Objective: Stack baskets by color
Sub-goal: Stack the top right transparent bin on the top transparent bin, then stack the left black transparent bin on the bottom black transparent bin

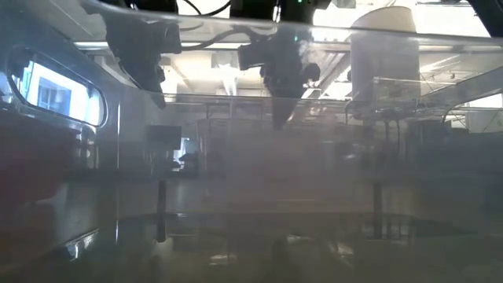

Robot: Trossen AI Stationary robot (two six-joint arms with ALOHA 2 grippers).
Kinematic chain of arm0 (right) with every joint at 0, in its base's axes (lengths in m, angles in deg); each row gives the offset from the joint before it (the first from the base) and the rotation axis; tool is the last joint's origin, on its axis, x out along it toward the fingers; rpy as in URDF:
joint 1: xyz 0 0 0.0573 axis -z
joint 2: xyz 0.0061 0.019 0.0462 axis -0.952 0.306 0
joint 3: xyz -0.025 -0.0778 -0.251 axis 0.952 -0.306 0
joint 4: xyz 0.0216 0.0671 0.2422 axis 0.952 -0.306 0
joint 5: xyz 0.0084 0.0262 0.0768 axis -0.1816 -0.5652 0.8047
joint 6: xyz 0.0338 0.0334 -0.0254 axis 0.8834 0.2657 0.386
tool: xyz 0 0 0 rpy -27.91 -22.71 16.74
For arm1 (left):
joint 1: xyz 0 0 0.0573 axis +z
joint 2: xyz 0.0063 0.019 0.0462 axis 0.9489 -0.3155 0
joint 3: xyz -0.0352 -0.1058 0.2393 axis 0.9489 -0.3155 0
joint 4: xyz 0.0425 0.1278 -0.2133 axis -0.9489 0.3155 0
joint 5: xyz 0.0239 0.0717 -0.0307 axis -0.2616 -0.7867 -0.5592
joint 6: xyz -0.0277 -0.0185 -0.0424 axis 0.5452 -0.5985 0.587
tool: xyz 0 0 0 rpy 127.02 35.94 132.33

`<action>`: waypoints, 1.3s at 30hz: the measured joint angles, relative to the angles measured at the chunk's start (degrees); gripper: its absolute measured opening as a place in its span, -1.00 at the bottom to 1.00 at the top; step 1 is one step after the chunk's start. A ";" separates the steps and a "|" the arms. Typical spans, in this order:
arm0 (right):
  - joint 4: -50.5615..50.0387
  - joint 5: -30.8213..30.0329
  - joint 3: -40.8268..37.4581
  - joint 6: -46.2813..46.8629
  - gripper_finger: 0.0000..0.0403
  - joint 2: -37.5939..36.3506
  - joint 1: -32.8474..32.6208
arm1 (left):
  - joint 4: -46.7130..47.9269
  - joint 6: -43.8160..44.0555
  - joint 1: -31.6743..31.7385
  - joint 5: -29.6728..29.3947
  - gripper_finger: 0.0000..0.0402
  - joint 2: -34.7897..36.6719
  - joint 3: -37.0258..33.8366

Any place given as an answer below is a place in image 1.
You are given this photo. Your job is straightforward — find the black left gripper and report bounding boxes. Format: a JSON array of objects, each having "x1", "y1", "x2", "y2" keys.
[{"x1": 104, "y1": 14, "x2": 183, "y2": 111}]

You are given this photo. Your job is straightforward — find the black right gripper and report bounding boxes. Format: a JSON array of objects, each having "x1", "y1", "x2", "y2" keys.
[{"x1": 237, "y1": 23, "x2": 321, "y2": 131}]

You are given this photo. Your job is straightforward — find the smoky grey plastic basket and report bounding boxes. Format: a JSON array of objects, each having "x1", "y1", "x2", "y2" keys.
[{"x1": 0, "y1": 0, "x2": 503, "y2": 283}]

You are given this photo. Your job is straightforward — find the white cylindrical bin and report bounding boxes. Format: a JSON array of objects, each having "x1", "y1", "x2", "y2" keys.
[{"x1": 348, "y1": 5, "x2": 421, "y2": 119}]

